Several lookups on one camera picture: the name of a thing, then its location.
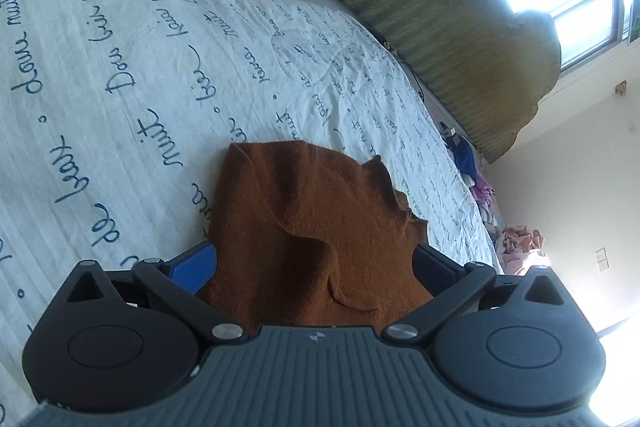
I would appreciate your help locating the blue cloth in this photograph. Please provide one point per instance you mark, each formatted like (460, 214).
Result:
(463, 155)

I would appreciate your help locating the wall light switch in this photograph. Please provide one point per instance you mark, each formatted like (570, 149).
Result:
(602, 259)

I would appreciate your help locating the green padded headboard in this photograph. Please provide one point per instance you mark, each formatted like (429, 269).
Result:
(450, 42)

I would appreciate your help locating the brown knit garment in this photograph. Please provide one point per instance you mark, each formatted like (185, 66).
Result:
(310, 227)

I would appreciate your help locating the small wall ornament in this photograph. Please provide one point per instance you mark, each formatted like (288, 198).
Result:
(621, 88)

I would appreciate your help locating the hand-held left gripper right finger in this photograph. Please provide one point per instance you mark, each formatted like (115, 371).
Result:
(426, 268)

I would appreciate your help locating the white script-printed bed sheet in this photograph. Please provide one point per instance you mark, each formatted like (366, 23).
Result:
(125, 82)

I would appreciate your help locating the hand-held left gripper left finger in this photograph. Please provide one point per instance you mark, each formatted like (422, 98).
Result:
(200, 263)

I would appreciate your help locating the peach crumpled cloth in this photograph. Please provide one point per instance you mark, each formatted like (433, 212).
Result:
(517, 243)

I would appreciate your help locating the pink purple cloth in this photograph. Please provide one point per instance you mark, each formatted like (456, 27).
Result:
(482, 195)

